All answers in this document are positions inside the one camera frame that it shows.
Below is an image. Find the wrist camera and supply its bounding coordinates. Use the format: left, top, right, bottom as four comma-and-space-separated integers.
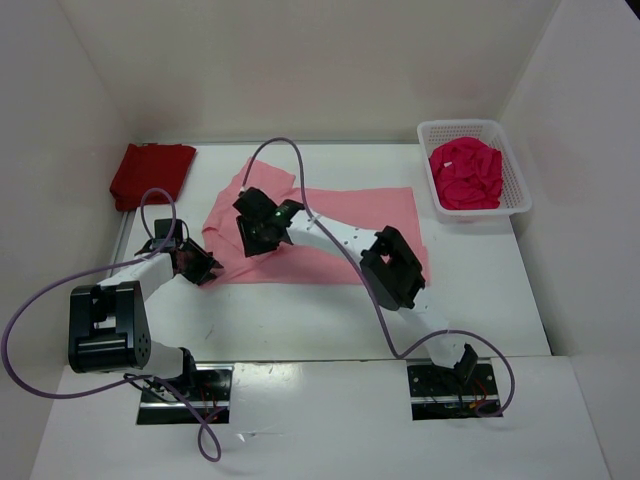
233, 187, 304, 225
135, 219, 189, 256

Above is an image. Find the light pink t-shirt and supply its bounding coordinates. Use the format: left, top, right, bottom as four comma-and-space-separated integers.
202, 160, 431, 285

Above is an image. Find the dark red t-shirt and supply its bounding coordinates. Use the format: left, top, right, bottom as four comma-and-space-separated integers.
109, 144, 196, 212

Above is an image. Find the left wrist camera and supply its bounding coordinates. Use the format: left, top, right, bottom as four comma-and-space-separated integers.
135, 219, 189, 256

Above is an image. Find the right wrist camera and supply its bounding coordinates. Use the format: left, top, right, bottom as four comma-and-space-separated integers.
233, 187, 304, 225

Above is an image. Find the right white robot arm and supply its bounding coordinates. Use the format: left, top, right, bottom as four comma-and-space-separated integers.
236, 211, 478, 393

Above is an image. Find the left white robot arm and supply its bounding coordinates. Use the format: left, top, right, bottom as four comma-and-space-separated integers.
68, 238, 223, 400

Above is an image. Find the white plastic basket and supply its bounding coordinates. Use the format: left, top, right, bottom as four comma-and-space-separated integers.
417, 119, 532, 223

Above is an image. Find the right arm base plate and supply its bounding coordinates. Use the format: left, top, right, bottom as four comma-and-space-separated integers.
407, 362, 501, 421

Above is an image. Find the magenta t-shirt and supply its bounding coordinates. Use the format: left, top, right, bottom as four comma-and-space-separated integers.
429, 137, 504, 211

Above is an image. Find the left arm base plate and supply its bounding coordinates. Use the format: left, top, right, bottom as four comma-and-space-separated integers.
136, 363, 234, 426

